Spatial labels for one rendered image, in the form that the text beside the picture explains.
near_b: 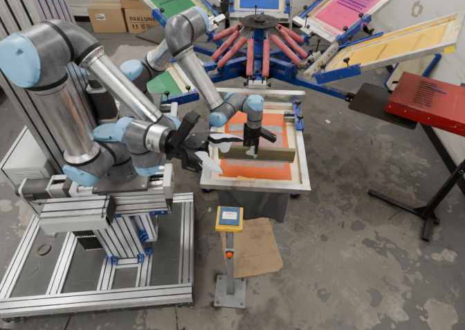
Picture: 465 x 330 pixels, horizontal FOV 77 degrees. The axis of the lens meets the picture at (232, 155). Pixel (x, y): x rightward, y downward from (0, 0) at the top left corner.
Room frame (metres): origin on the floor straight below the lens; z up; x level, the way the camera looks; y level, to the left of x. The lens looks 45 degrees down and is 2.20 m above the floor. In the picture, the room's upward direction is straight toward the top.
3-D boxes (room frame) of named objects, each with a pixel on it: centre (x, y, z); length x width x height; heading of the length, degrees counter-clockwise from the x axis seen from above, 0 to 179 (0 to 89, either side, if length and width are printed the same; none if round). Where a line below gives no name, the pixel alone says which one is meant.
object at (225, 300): (0.82, 0.01, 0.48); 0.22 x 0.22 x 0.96; 86
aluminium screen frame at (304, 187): (1.38, -0.15, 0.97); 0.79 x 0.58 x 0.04; 176
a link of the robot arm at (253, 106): (1.13, -0.10, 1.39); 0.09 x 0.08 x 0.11; 58
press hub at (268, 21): (2.43, -0.22, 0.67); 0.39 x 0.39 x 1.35
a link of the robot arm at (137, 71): (1.36, 0.51, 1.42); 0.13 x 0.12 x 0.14; 148
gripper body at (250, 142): (1.12, -0.10, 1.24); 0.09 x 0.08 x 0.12; 86
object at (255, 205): (1.08, -0.12, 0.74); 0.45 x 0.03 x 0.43; 86
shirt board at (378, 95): (2.05, -0.77, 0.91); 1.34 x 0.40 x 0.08; 56
